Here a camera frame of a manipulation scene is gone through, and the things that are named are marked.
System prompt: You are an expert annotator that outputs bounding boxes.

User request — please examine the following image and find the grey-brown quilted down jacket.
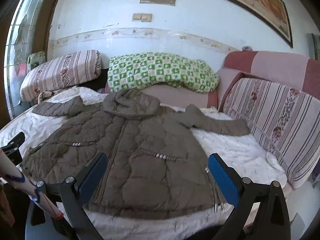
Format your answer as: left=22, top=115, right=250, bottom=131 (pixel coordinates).
left=21, top=89, right=249, bottom=219

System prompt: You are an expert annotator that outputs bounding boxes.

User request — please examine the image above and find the white rolled paper tube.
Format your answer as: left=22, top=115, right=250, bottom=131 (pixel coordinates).
left=1, top=150, right=63, bottom=220

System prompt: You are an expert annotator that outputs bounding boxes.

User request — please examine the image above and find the striped floral pillow left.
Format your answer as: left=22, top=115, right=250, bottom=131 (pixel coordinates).
left=20, top=50, right=101, bottom=102

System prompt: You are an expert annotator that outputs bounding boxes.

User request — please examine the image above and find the striped floral cushion right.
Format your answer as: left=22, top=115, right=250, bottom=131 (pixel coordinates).
left=223, top=77, right=319, bottom=189

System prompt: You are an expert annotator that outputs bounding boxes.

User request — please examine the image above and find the window with glass pane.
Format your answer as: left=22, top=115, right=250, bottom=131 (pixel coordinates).
left=3, top=0, right=44, bottom=119

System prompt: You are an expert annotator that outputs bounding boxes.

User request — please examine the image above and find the green checkered pillow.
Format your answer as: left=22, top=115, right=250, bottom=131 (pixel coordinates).
left=107, top=52, right=220, bottom=93

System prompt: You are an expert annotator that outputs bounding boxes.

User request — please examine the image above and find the pink red sofa back cover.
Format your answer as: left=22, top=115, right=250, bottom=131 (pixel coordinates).
left=105, top=50, right=320, bottom=110

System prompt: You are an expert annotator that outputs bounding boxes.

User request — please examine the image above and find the beige wall switch panel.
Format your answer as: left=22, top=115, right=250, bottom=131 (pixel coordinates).
left=132, top=13, right=152, bottom=22

